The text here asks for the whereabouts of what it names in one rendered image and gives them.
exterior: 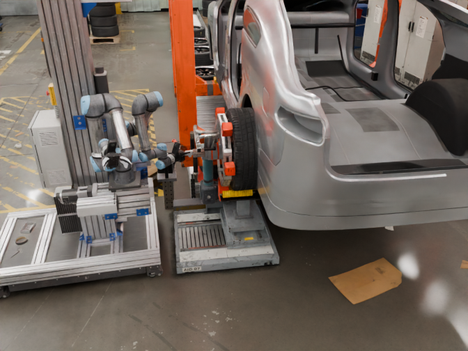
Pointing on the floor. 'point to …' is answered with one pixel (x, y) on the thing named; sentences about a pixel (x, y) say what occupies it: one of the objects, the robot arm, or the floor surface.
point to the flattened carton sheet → (368, 281)
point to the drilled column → (168, 194)
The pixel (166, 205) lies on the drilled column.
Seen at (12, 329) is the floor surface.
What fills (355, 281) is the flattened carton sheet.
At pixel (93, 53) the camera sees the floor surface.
